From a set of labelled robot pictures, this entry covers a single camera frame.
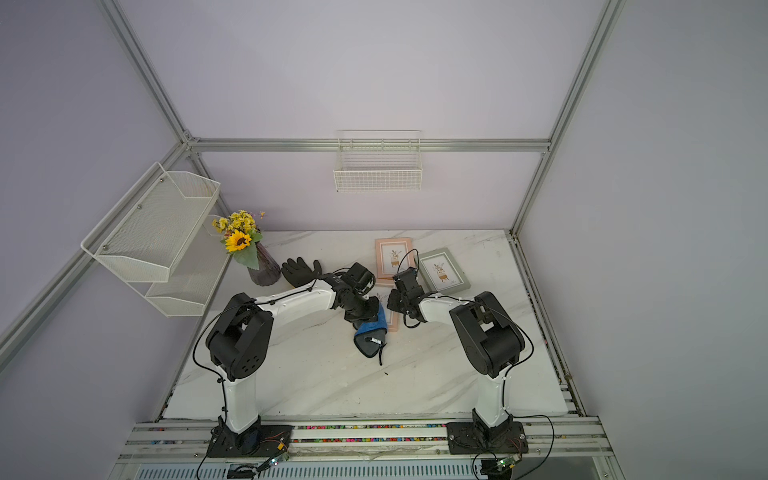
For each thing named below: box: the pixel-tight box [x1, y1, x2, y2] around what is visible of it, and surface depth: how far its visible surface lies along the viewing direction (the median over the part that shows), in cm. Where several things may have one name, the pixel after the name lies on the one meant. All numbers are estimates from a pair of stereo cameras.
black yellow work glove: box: [281, 257, 322, 287], surface depth 109 cm
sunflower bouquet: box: [212, 210, 263, 270], surface depth 87 cm
